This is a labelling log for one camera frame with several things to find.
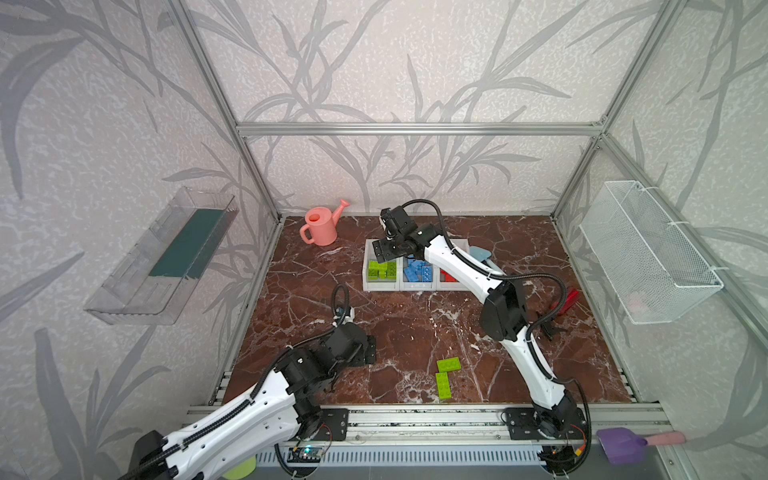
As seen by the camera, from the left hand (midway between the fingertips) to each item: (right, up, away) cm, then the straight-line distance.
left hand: (368, 336), depth 79 cm
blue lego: (+13, +14, +22) cm, 29 cm away
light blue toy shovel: (+38, +20, +27) cm, 51 cm away
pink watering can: (-19, +31, +26) cm, 45 cm away
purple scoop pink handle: (+62, -24, -9) cm, 67 cm away
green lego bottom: (+20, -14, -1) cm, 25 cm away
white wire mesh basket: (+64, +20, -16) cm, 68 cm away
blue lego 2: (+17, +15, +20) cm, 30 cm away
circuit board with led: (-14, -26, -9) cm, 31 cm away
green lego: (-1, +14, +23) cm, 27 cm away
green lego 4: (+22, -10, +5) cm, 25 cm away
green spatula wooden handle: (-27, -27, -12) cm, 40 cm away
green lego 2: (+1, +17, +20) cm, 26 cm away
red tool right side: (+64, +8, +16) cm, 67 cm away
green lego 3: (+5, +16, +19) cm, 25 cm away
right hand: (+4, +26, +15) cm, 31 cm away
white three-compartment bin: (+9, +11, +17) cm, 22 cm away
